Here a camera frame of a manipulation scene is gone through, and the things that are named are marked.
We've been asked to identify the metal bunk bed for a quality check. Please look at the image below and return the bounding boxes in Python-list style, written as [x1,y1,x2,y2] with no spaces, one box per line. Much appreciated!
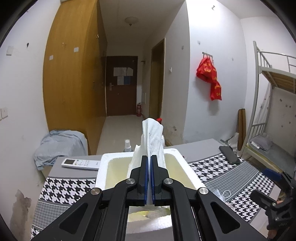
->
[240,42,295,176]

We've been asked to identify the ceiling lamp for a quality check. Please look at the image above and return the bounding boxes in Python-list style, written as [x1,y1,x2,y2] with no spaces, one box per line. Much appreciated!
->
[125,16,139,26]

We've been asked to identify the red hanging bags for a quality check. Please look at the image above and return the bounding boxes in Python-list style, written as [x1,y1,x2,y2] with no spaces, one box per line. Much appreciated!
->
[196,56,222,101]

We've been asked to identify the white pump bottle red cap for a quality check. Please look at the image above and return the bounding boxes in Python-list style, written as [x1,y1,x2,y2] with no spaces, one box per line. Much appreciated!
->
[157,118,165,148]

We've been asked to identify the red fire extinguisher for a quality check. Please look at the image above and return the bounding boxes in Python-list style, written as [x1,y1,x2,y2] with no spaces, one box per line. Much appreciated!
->
[136,103,142,117]

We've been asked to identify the blue face mask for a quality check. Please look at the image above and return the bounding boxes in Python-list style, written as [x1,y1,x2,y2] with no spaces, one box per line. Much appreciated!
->
[213,189,231,202]

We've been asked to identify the wall socket pair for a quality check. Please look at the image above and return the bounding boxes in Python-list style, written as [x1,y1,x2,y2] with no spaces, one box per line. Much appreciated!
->
[1,107,8,120]

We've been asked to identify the light blue cloth-covered stool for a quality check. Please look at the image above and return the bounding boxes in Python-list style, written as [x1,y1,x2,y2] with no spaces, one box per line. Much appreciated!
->
[34,130,88,171]

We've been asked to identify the white cloth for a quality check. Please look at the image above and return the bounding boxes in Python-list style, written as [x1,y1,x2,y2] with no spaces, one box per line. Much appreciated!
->
[127,117,167,205]

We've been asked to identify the white styrofoam box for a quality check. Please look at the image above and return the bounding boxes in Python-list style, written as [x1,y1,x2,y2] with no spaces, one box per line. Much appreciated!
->
[95,148,205,240]

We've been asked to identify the white remote control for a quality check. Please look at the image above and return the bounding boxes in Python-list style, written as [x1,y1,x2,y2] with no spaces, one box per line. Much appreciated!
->
[61,158,101,171]

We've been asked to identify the dark brown entrance door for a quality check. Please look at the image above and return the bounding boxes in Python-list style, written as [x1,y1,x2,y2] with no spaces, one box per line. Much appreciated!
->
[105,56,138,116]

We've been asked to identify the wooden wardrobe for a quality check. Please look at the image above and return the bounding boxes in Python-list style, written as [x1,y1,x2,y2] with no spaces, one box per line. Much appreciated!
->
[43,1,107,155]

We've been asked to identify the black smartphone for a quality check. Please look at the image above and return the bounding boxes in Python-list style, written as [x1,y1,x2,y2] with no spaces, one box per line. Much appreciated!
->
[219,146,241,165]

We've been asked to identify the yellow foam net sheet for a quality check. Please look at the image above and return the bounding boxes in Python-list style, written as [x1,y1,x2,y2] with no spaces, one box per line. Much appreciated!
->
[128,208,171,222]

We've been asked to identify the houndstooth table runner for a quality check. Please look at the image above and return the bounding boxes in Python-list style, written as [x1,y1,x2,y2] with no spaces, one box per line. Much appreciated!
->
[31,149,280,240]

